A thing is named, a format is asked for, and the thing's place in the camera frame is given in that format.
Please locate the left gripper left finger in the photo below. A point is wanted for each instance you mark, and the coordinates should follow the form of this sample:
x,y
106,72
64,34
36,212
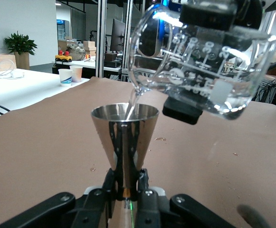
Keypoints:
x,y
57,211

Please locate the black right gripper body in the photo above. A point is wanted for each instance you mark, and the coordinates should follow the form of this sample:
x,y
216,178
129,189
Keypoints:
x,y
249,13

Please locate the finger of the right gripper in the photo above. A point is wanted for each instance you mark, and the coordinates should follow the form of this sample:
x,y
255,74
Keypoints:
x,y
183,114
206,14

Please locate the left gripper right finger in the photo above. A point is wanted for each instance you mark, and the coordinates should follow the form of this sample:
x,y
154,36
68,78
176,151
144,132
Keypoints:
x,y
156,213

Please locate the clear glass measuring cup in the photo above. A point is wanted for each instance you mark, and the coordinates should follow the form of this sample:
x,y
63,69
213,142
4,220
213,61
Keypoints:
x,y
199,71

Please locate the steel double jigger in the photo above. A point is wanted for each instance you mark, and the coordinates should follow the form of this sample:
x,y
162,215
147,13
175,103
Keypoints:
x,y
104,133

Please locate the pale pink paper cup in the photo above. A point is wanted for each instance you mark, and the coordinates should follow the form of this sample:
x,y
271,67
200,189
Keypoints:
x,y
77,73

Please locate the white blue paper cup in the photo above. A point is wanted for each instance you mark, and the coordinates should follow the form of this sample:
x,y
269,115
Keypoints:
x,y
65,77

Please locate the black computer monitor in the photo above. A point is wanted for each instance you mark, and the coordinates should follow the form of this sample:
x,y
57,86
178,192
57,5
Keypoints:
x,y
117,33

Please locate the cardboard box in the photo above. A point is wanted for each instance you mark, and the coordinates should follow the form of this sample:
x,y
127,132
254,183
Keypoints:
x,y
89,47

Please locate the olive backpack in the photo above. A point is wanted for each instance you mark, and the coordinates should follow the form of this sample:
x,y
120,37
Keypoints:
x,y
76,52

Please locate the white side table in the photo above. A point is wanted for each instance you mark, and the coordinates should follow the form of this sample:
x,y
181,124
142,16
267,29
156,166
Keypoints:
x,y
28,90

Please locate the glass door fridge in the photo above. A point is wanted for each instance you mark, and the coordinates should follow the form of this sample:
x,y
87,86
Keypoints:
x,y
61,29

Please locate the potted green plant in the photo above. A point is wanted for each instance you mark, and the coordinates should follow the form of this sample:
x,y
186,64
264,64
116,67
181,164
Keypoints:
x,y
21,44

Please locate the aluminium frame post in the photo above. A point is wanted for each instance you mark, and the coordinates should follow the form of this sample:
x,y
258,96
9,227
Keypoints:
x,y
127,12
101,35

